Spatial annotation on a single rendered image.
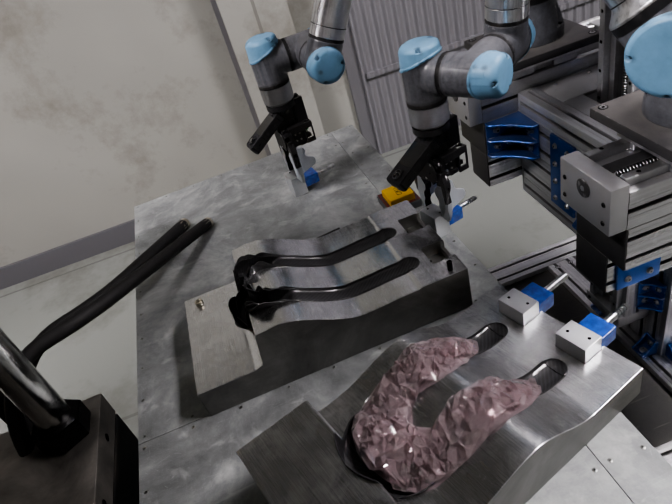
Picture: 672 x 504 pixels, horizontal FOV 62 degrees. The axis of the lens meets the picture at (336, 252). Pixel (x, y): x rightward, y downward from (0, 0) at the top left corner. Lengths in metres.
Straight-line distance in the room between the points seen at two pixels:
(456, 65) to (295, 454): 0.65
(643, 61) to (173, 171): 2.61
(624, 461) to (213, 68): 2.53
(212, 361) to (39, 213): 2.39
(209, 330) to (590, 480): 0.66
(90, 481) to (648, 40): 1.05
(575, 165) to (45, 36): 2.44
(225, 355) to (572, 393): 0.56
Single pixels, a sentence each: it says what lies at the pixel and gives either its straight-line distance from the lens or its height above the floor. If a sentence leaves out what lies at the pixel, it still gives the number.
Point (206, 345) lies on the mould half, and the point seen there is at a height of 0.86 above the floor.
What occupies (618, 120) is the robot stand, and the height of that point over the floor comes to 1.04.
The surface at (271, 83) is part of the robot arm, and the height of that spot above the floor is 1.11.
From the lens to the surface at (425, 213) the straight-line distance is 1.18.
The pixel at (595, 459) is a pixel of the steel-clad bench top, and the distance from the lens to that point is 0.86.
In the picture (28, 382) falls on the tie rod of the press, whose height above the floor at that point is 0.94.
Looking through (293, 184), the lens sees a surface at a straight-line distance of 1.44.
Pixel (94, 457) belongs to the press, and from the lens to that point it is 1.11.
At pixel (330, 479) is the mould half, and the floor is 0.91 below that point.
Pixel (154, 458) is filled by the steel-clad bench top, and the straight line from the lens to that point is 1.02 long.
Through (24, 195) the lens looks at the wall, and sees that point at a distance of 3.27.
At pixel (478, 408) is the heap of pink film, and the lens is 0.75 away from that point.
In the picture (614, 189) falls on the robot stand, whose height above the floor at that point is 0.99.
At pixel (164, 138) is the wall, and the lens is 3.06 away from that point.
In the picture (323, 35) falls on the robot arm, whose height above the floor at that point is 1.20.
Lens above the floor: 1.53
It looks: 36 degrees down
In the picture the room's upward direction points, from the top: 18 degrees counter-clockwise
